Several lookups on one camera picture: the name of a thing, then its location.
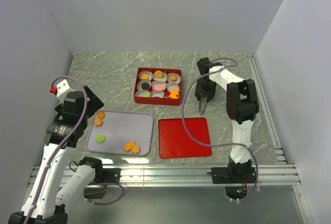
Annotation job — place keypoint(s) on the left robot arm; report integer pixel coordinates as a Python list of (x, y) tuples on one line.
[(48, 202)]

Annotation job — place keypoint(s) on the orange round sandwich cookie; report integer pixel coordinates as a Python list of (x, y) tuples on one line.
[(144, 77)]

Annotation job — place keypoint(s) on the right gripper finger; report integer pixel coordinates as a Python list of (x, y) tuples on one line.
[(197, 95), (210, 97)]

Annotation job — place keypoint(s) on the red box lid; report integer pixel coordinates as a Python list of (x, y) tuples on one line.
[(175, 143)]

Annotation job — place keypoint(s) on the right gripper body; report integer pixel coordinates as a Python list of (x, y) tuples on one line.
[(205, 87)]

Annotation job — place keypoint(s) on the red cookie box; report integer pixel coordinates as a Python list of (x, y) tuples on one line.
[(158, 97)]

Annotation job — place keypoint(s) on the chocolate chip cookie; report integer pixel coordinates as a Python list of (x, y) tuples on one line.
[(101, 115)]

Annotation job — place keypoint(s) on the brown round cookie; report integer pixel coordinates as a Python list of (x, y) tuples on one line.
[(172, 78)]

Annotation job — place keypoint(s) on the orange leaf cookie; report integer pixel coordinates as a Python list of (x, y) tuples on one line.
[(135, 149), (98, 122)]

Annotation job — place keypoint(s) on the orange fish cookie bottom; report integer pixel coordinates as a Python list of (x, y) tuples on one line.
[(128, 146)]

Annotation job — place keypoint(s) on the lavender plastic tray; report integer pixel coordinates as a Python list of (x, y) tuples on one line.
[(119, 128)]

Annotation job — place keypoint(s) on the pink sandwich cookie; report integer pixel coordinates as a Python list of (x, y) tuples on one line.
[(158, 87)]

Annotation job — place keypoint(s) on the orange fish cookie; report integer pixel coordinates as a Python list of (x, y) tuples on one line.
[(128, 146), (174, 94)]

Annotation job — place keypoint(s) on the orange round cookie hidden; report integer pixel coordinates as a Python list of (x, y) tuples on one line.
[(158, 74)]

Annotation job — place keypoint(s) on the orange leaf cookie bottom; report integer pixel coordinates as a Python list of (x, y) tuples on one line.
[(135, 149)]

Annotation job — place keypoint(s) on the orange leaf cookie top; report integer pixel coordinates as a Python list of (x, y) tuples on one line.
[(98, 122)]

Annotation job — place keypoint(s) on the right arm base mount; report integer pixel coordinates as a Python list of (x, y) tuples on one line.
[(222, 175)]

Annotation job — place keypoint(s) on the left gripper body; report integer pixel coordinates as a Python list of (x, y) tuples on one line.
[(94, 104)]

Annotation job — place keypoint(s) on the aluminium rail right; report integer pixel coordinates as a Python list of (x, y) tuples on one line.
[(269, 120)]

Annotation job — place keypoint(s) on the black sandwich cookie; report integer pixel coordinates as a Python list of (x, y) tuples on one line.
[(145, 86)]

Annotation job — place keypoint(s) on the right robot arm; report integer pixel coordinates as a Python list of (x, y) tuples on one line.
[(242, 106)]

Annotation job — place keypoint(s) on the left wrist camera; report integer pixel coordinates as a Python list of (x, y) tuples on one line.
[(62, 89)]

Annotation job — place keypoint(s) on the metal tongs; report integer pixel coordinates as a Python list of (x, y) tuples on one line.
[(202, 105)]

